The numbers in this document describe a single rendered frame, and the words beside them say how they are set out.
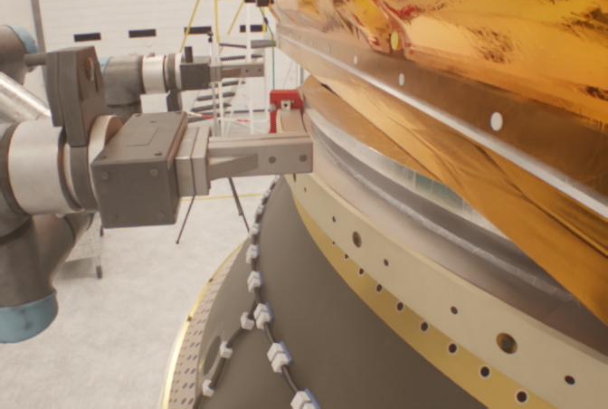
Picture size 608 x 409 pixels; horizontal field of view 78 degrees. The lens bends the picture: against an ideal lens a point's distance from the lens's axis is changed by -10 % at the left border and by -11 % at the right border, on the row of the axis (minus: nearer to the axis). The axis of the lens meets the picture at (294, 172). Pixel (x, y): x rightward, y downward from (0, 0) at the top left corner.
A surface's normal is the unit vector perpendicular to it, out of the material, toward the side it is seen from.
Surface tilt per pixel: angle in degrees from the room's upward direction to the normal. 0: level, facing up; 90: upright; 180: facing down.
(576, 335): 0
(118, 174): 90
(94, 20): 90
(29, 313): 93
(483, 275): 0
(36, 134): 28
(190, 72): 90
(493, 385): 62
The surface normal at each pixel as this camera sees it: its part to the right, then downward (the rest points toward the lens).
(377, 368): -0.79, -0.28
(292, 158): 0.14, 0.36
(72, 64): 0.13, -0.02
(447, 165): -0.99, 0.06
